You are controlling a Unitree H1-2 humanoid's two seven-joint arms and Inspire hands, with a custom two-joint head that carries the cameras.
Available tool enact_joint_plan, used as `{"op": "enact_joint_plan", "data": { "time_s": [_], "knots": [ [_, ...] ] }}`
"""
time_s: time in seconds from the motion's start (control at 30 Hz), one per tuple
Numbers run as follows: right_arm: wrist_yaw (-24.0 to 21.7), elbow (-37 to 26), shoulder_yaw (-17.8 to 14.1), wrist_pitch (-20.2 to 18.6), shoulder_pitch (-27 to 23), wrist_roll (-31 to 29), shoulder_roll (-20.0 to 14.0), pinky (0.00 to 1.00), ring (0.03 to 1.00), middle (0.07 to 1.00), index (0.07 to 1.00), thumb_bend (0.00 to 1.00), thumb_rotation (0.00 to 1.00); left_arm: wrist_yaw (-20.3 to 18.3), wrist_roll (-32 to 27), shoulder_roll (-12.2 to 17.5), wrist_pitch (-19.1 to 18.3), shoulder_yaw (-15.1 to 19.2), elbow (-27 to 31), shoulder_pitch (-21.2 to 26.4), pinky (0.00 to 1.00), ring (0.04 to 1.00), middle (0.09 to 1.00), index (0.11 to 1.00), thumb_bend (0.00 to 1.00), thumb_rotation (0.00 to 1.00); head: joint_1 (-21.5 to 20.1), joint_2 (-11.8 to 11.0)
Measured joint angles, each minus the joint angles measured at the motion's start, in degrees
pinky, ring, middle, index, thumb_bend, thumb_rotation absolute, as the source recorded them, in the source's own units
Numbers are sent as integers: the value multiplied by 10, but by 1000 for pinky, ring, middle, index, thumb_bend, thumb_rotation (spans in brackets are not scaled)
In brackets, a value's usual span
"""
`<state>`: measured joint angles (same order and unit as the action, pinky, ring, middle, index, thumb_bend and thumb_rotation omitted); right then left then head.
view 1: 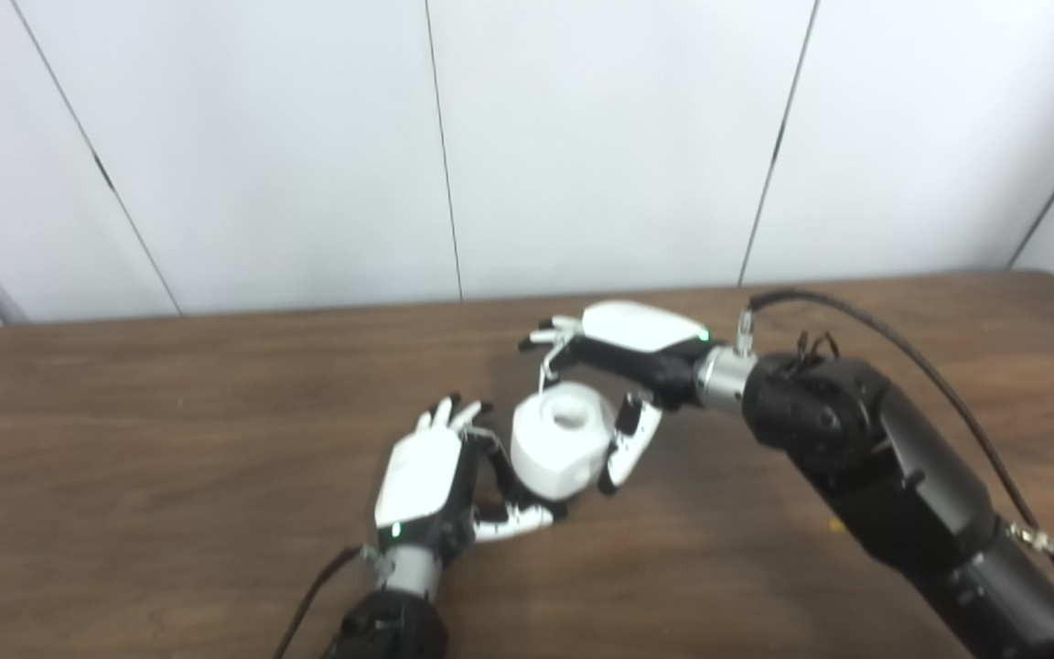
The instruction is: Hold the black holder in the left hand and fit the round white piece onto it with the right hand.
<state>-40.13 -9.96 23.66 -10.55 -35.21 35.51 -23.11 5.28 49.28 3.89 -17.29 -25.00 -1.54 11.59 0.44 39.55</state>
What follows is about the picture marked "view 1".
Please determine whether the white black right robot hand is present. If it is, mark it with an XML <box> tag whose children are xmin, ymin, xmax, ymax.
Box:
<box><xmin>518</xmin><ymin>300</ymin><xmax>711</xmax><ymax>495</ymax></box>

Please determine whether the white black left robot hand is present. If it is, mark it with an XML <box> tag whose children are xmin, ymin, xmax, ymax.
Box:
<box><xmin>373</xmin><ymin>394</ymin><xmax>555</xmax><ymax>552</ymax></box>

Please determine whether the round white piece with holes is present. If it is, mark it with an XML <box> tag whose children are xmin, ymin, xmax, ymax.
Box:
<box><xmin>510</xmin><ymin>382</ymin><xmax>613</xmax><ymax>502</ymax></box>

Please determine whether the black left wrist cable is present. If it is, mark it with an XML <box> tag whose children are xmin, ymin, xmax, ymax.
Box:
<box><xmin>273</xmin><ymin>546</ymin><xmax>383</xmax><ymax>659</ymax></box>

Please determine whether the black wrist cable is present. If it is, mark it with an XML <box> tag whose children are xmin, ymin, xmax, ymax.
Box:
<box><xmin>736</xmin><ymin>289</ymin><xmax>1054</xmax><ymax>623</ymax></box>
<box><xmin>273</xmin><ymin>546</ymin><xmax>383</xmax><ymax>659</ymax></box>

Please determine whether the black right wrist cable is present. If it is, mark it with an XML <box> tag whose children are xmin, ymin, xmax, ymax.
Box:
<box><xmin>736</xmin><ymin>289</ymin><xmax>1054</xmax><ymax>623</ymax></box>

